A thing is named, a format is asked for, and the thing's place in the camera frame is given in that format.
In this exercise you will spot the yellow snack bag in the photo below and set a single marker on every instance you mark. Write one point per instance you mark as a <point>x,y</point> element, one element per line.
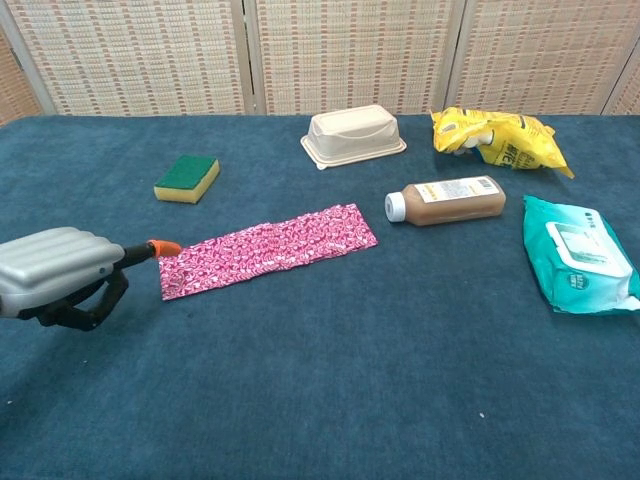
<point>505,142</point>

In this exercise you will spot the blue table cloth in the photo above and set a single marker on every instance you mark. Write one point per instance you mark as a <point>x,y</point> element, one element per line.
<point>320,360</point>

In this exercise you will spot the yellow green sponge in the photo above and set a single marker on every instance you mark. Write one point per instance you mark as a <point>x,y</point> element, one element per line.
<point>187,179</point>

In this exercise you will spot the pink patterned cloth strip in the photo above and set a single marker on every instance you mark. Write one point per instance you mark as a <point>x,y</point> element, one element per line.
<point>270,250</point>

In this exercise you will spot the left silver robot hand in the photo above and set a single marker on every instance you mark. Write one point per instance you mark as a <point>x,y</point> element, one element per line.
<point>50,265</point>

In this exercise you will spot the teal wet wipes pack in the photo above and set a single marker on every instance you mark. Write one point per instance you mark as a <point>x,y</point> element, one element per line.
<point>575,255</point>

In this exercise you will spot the woven folding screen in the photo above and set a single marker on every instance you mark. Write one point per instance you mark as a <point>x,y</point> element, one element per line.
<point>350,55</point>

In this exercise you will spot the beige plastic food container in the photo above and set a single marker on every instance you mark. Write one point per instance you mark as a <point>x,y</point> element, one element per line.
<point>352,134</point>

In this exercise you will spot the brown drink bottle white cap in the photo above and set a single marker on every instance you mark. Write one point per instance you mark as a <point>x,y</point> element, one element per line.
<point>450,202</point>

